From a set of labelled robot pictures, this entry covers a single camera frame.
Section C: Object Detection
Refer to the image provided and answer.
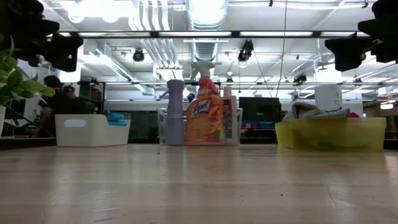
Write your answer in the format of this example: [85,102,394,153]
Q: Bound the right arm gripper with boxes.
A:
[325,0,398,72]

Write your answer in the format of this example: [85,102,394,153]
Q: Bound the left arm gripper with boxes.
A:
[0,0,84,73]

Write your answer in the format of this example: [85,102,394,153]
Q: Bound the green plant leaves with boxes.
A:
[0,34,56,137]

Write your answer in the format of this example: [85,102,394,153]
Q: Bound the grey patterned cloth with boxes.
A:
[282,101,351,122]

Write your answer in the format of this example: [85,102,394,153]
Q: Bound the green microfibre cloth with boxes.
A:
[298,124,374,151]

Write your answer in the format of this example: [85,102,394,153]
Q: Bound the white cleaner bottle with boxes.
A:
[222,86,238,146]

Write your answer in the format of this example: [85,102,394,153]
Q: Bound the person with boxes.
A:
[63,85,91,114]
[36,75,68,138]

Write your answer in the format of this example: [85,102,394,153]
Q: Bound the white round pillar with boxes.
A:
[315,84,343,111]

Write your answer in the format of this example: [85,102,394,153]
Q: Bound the white plastic bin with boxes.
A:
[55,114,131,147]

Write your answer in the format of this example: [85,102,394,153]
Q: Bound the yellow translucent plastic bin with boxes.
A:
[274,116,387,152]

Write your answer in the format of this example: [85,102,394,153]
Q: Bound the black monitor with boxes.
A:
[238,96,282,139]

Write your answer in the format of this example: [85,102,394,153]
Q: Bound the purple spray bottle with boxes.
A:
[160,79,186,146]

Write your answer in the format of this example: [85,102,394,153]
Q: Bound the clear plastic bin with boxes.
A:
[157,107,243,146]

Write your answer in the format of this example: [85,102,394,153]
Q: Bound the orange Lysol spray bottle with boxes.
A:
[185,60,225,144]

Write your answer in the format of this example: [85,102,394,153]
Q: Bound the black wall screen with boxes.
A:
[12,98,27,121]

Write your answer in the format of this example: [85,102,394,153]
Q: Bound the silver air duct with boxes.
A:
[185,0,229,60]

